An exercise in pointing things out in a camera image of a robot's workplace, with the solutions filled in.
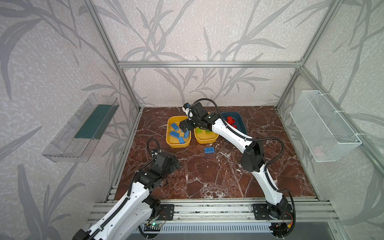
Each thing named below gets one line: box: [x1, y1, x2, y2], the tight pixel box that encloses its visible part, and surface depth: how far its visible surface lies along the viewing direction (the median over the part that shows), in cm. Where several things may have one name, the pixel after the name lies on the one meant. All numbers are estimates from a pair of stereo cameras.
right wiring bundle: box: [268, 213, 296, 239], surface depth 72 cm
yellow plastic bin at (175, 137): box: [166, 115, 192, 148], surface depth 104 cm
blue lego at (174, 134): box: [170, 131, 180, 138], surface depth 104 cm
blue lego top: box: [204, 147, 215, 154], surface depth 97 cm
